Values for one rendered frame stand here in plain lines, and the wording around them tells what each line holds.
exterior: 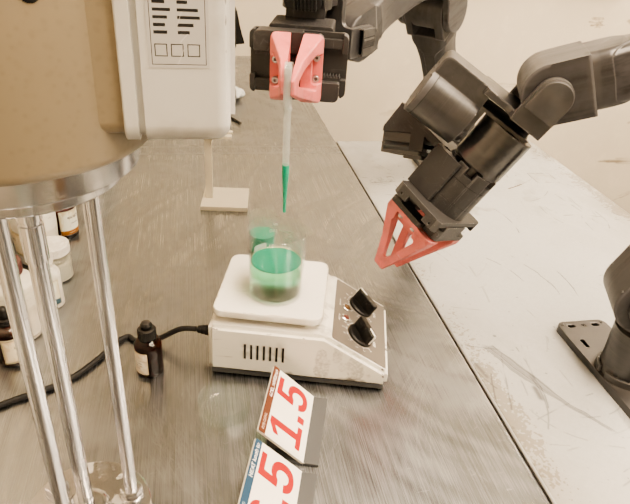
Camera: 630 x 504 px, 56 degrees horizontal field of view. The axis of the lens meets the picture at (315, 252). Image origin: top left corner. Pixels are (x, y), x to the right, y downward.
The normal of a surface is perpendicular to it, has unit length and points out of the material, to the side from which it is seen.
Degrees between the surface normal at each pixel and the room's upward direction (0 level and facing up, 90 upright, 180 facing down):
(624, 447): 0
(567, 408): 0
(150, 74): 90
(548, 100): 90
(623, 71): 82
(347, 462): 0
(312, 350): 90
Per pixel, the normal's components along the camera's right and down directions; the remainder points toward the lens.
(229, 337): -0.08, 0.51
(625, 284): -0.87, -0.48
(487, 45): 0.18, 0.51
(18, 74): 0.54, 0.46
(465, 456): 0.07, -0.86
